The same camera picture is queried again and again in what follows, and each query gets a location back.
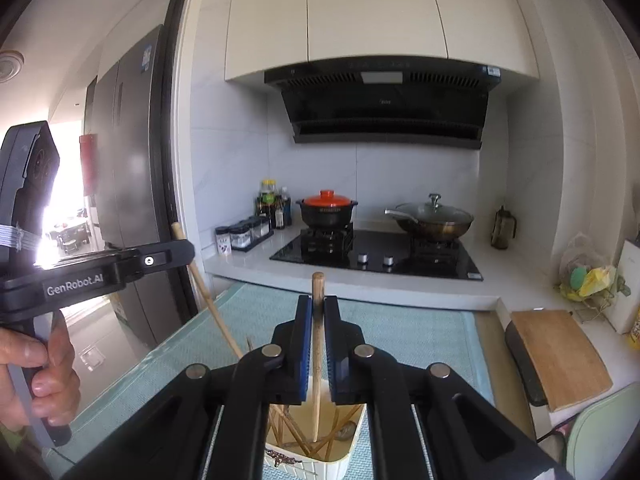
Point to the black wok with glass lid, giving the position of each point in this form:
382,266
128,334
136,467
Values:
431,220

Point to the black spice rack tray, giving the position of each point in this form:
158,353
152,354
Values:
248,233

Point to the black gas cooktop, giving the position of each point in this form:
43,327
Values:
380,252

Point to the wooden chopstick six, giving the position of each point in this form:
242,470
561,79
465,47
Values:
317,293

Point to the dark glass jug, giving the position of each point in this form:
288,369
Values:
503,230

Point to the cream utensil holder box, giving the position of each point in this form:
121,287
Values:
292,453

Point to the red hanging decoration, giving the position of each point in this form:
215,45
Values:
88,144

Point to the green cutting board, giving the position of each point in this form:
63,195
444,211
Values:
589,444

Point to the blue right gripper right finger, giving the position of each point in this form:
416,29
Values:
337,354

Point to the black range hood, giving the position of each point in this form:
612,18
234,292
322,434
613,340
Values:
386,99

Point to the black pot with red lid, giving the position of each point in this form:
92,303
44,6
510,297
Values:
327,210

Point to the wooden cutting board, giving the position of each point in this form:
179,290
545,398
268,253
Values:
569,368

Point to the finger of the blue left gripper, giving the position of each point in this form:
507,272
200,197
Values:
162,255

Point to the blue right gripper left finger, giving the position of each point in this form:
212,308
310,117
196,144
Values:
299,349

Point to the white spice jar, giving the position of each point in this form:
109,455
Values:
223,240

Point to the sauce bottles group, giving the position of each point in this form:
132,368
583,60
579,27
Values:
274,204

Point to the person left hand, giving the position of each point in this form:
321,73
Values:
56,386

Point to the yellow green cloth bag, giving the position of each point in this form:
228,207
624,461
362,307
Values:
586,278

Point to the grey double door refrigerator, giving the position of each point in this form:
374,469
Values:
130,208

